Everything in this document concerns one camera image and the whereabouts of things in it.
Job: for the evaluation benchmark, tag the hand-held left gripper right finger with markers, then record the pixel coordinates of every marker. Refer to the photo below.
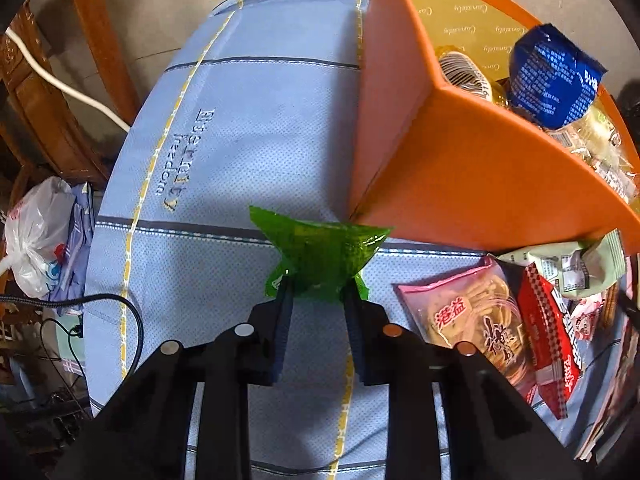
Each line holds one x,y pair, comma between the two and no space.
354,322

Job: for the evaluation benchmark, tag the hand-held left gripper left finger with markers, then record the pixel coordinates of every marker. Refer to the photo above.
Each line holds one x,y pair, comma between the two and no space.
285,310

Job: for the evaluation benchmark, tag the orange box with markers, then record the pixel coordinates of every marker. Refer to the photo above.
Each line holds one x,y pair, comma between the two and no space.
475,175

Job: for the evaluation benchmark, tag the gold striped packet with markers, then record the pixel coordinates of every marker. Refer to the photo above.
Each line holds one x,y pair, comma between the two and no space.
462,72

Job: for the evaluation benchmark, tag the clear peanut packet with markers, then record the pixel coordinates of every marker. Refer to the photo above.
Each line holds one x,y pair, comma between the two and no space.
600,145

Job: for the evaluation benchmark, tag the blue snack packet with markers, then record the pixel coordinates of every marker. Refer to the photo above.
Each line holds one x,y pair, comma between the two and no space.
550,75

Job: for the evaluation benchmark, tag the pink noodle snack packet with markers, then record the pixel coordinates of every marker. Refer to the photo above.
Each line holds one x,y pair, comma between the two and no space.
465,320

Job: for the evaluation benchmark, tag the blue checked bed sheet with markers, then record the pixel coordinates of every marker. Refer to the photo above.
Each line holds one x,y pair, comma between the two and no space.
240,160

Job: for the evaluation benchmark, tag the red checkered snack packet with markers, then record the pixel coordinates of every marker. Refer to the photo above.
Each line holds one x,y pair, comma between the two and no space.
550,340

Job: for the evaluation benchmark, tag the pale green snack packet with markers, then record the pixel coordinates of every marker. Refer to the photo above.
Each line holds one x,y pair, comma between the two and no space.
555,265

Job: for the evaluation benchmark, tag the blue printed bag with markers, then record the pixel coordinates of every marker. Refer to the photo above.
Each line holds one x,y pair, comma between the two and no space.
77,240

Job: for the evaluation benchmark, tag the red and white snack packet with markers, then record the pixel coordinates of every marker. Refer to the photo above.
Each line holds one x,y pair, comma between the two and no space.
590,310

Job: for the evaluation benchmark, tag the white plastic bag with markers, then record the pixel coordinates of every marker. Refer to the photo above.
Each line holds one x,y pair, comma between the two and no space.
35,240

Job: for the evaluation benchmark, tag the wooden chair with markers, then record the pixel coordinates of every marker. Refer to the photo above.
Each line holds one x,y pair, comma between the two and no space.
50,125

